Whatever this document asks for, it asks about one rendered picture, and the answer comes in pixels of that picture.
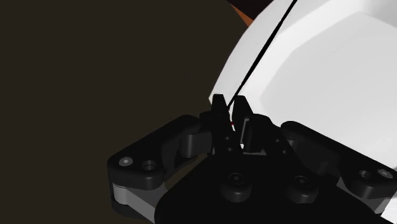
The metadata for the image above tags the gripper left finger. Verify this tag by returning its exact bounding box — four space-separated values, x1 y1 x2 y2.
106 94 243 223

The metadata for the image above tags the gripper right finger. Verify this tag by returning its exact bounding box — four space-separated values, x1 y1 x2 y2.
231 95 397 216

